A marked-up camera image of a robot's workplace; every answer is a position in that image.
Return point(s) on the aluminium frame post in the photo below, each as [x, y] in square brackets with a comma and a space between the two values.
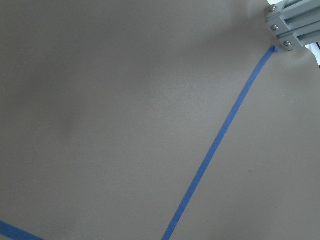
[296, 23]

